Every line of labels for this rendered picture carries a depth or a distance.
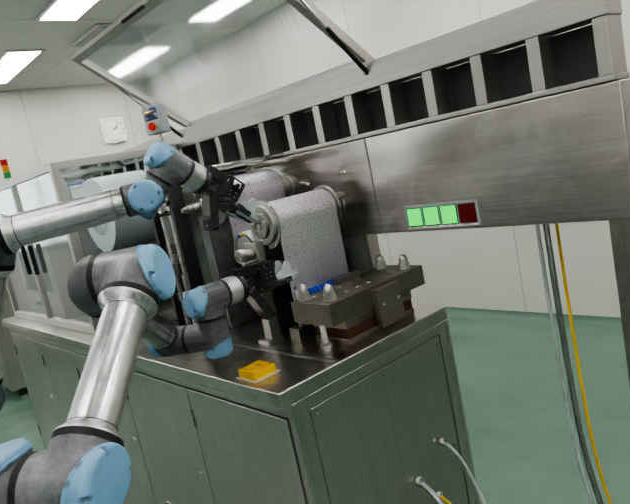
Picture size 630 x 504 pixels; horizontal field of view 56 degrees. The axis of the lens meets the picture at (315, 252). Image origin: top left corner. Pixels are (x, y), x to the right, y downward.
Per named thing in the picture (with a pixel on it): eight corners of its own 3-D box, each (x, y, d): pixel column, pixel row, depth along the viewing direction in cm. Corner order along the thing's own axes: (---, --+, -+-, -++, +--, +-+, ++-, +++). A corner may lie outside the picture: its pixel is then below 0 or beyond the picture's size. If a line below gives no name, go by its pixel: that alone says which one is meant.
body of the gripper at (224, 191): (248, 185, 163) (214, 163, 156) (237, 212, 161) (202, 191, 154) (233, 188, 169) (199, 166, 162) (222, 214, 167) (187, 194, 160)
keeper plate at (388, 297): (378, 327, 166) (371, 290, 165) (400, 316, 173) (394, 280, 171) (384, 328, 165) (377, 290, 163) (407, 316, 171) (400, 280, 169)
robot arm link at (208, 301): (185, 321, 153) (177, 290, 152) (220, 308, 160) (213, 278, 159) (200, 324, 147) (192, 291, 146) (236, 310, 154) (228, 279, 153)
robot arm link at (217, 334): (201, 353, 161) (191, 315, 159) (239, 348, 158) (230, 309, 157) (189, 364, 153) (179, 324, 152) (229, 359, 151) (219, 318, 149)
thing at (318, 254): (293, 300, 172) (280, 238, 170) (348, 278, 187) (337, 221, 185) (294, 300, 172) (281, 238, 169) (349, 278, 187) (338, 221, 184)
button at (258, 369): (239, 378, 152) (237, 369, 151) (260, 367, 156) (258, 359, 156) (255, 382, 146) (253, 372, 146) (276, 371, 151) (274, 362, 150)
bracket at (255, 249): (257, 344, 178) (235, 246, 173) (274, 337, 182) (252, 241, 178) (267, 346, 174) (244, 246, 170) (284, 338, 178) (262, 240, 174)
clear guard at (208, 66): (80, 59, 226) (81, 58, 226) (189, 125, 256) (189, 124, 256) (231, -53, 146) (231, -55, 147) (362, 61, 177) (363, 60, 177)
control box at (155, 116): (144, 136, 209) (137, 107, 207) (155, 135, 215) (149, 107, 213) (160, 131, 206) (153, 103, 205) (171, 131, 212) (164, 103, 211)
